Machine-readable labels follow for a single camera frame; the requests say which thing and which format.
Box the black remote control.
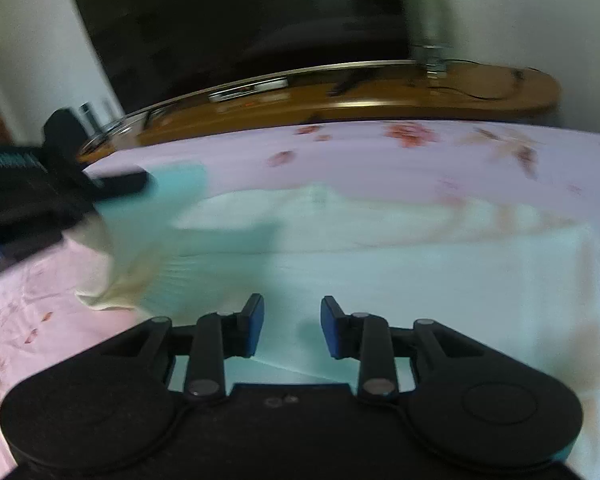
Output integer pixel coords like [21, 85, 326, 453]
[329, 71, 377, 99]

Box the pink floral bed sheet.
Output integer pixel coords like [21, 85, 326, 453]
[0, 119, 600, 480]

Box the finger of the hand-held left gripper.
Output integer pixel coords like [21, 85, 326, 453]
[82, 170, 149, 202]

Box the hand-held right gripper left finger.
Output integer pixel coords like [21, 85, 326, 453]
[100, 293, 265, 406]

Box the black cable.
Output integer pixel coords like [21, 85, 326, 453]
[429, 57, 543, 102]

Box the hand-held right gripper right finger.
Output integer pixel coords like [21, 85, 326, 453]
[320, 295, 502, 406]

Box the silver set-top box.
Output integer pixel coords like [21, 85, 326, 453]
[207, 78, 289, 104]

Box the black television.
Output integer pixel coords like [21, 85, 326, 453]
[71, 0, 417, 117]

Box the clear glass ornament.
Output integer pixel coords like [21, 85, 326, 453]
[77, 100, 117, 132]

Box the wooden television cabinet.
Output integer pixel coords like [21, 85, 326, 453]
[77, 59, 564, 162]

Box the white small garment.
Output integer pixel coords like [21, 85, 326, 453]
[74, 159, 600, 461]

